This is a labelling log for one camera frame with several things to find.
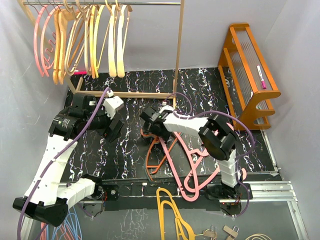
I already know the beige clip left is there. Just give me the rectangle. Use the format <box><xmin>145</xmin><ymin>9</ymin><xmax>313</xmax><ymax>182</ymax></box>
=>
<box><xmin>197</xmin><ymin>226</ymin><xmax>218</xmax><ymax>240</ymax></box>

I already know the wooden garment rack frame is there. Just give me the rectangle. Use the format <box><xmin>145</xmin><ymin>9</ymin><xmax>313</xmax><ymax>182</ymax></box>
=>
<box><xmin>18</xmin><ymin>0</ymin><xmax>185</xmax><ymax>100</ymax></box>

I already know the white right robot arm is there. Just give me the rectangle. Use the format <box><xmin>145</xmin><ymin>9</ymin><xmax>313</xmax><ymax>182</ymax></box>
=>
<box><xmin>140</xmin><ymin>105</ymin><xmax>243</xmax><ymax>202</ymax></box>

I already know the orange plastic curved hanger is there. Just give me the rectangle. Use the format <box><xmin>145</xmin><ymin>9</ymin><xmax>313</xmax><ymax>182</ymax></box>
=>
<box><xmin>84</xmin><ymin>5</ymin><xmax>92</xmax><ymax>76</ymax></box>

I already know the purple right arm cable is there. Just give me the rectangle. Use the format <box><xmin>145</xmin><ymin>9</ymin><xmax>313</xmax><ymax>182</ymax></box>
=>
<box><xmin>162</xmin><ymin>92</ymin><xmax>256</xmax><ymax>218</ymax></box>

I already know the pink curved wire hanger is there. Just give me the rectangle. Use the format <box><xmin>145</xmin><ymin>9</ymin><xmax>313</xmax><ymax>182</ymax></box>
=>
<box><xmin>40</xmin><ymin>4</ymin><xmax>62</xmax><ymax>77</ymax></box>

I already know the pink plastic hanger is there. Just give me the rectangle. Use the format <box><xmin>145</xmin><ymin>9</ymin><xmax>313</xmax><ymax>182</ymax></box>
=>
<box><xmin>159</xmin><ymin>132</ymin><xmax>220</xmax><ymax>202</ymax></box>

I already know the pink tape strip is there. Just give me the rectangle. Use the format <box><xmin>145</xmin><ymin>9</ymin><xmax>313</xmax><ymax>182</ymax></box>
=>
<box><xmin>74</xmin><ymin>71</ymin><xmax>87</xmax><ymax>75</ymax></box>

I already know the beige clip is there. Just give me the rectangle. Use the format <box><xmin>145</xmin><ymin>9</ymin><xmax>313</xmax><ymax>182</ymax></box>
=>
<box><xmin>223</xmin><ymin>225</ymin><xmax>239</xmax><ymax>240</ymax></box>
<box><xmin>197</xmin><ymin>226</ymin><xmax>218</xmax><ymax>240</ymax></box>

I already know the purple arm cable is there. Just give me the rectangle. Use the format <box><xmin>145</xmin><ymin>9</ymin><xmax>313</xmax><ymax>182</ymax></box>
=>
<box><xmin>16</xmin><ymin>86</ymin><xmax>112</xmax><ymax>240</ymax></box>
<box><xmin>162</xmin><ymin>92</ymin><xmax>256</xmax><ymax>218</ymax></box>

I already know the pink white marker pen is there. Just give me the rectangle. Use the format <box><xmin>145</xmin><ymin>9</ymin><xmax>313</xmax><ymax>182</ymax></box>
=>
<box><xmin>256</xmin><ymin>65</ymin><xmax>267</xmax><ymax>90</ymax></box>

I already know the wooden hanger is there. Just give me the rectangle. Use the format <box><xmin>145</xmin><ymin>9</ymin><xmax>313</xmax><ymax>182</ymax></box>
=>
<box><xmin>56</xmin><ymin>7</ymin><xmax>81</xmax><ymax>85</ymax></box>
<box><xmin>51</xmin><ymin>7</ymin><xmax>67</xmax><ymax>85</ymax></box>

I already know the beige clip right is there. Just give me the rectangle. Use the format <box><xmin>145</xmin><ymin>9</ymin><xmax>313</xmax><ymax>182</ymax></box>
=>
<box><xmin>223</xmin><ymin>225</ymin><xmax>239</xmax><ymax>240</ymax></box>

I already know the yellow plastic hanger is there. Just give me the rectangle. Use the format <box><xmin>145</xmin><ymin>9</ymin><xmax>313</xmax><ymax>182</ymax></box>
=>
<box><xmin>156</xmin><ymin>187</ymin><xmax>196</xmax><ymax>240</ymax></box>

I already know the orange wooden shelf rack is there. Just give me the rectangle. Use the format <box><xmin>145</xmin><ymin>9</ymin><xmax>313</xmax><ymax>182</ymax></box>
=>
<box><xmin>218</xmin><ymin>23</ymin><xmax>281</xmax><ymax>131</ymax></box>

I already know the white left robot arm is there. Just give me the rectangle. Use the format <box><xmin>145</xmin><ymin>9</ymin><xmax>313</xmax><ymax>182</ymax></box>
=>
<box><xmin>12</xmin><ymin>90</ymin><xmax>124</xmax><ymax>227</ymax></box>

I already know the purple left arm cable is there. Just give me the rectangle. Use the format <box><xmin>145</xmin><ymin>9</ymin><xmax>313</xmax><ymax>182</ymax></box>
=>
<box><xmin>16</xmin><ymin>86</ymin><xmax>112</xmax><ymax>240</ymax></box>

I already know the beige plastic hanger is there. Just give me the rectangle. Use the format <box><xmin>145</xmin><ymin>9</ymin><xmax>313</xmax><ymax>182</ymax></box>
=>
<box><xmin>64</xmin><ymin>0</ymin><xmax>90</xmax><ymax>76</ymax></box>

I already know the cream hanger bottom edge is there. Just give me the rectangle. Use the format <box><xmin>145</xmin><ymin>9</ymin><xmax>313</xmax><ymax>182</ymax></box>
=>
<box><xmin>245</xmin><ymin>233</ymin><xmax>272</xmax><ymax>240</ymax></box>

